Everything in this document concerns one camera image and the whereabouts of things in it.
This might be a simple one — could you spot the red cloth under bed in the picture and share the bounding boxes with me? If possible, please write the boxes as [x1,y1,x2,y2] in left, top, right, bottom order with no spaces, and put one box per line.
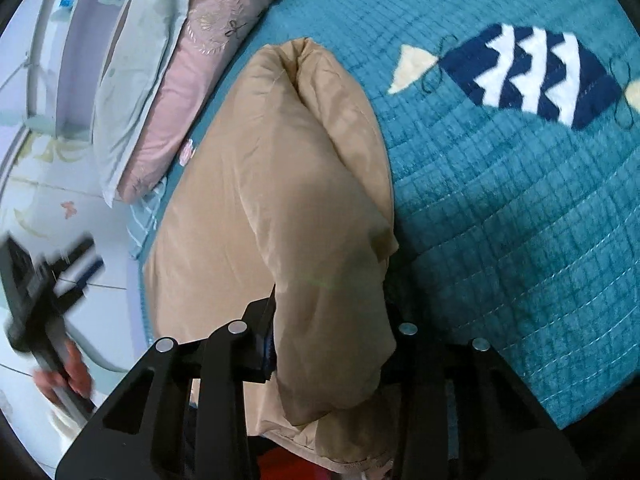
[257,448,332,480]

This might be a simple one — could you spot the person's left hand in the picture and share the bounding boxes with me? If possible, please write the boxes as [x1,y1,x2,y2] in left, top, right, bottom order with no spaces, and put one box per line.
[32,339,93,406]

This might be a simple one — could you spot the white pillow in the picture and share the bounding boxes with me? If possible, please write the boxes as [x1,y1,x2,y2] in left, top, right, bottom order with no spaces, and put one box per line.
[91,0,190,205]

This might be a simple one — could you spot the lavender headboard shelf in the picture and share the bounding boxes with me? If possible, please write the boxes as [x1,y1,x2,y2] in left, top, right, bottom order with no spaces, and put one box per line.
[26,0,124,142]

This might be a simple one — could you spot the striped teal blanket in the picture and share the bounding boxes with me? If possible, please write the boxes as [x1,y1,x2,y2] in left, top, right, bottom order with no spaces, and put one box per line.
[127,178,167,259]

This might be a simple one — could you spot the teal quilted bedspread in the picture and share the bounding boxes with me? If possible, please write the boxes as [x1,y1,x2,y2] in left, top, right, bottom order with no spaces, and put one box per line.
[134,0,640,430]

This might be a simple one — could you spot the pink folded duvet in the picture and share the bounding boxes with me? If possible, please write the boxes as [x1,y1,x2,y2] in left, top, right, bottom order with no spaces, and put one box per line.
[117,0,273,204]

